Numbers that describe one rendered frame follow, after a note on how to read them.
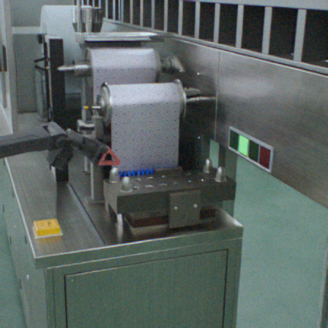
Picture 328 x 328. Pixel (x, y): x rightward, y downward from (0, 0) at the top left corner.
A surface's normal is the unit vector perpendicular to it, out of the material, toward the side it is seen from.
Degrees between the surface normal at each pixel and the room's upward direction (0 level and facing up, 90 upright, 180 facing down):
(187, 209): 90
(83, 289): 90
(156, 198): 90
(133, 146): 90
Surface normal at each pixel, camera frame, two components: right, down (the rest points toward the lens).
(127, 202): 0.35, 0.31
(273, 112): -0.94, 0.10
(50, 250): 0.02, -0.95
